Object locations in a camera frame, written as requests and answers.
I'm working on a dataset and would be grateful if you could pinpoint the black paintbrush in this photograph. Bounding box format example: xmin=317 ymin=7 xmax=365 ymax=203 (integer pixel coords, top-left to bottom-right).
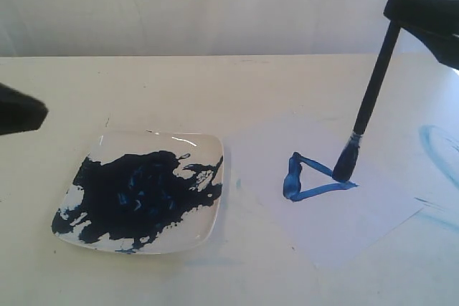
xmin=332 ymin=20 xmax=401 ymax=183

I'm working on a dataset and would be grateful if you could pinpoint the white plate with blue paint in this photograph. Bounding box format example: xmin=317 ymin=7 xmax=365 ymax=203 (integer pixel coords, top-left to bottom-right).
xmin=51 ymin=130 xmax=224 ymax=254

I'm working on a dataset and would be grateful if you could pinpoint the white paper sheet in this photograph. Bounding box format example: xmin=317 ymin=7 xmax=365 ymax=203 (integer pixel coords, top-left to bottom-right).
xmin=225 ymin=114 xmax=422 ymax=267

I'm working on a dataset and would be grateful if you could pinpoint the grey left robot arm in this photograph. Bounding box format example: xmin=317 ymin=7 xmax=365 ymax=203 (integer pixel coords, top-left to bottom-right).
xmin=0 ymin=83 xmax=48 ymax=135

